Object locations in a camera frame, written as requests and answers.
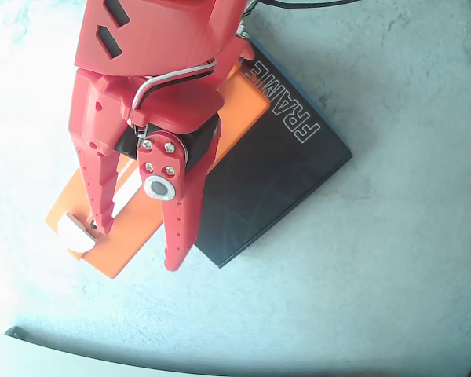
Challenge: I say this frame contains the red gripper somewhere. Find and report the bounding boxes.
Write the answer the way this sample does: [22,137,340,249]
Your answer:
[68,68,225,237]

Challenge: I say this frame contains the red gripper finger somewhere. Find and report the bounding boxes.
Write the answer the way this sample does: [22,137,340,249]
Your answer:
[136,114,222,273]

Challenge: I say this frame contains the white box handle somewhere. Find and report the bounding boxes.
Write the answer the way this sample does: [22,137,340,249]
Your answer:
[110,163,143,219]

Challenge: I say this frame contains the white half-round box latch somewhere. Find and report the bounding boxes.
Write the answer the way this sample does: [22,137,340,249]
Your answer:
[56,211,98,254]

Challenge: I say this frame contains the black box with FRAME print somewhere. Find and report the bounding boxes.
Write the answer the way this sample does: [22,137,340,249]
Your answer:
[194,37,353,269]

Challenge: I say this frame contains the white board with dark corner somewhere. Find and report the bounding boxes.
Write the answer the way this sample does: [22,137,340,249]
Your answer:
[0,324,231,377]

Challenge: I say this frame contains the white and black servo cable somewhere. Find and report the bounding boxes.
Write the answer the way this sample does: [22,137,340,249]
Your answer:
[126,54,217,131]

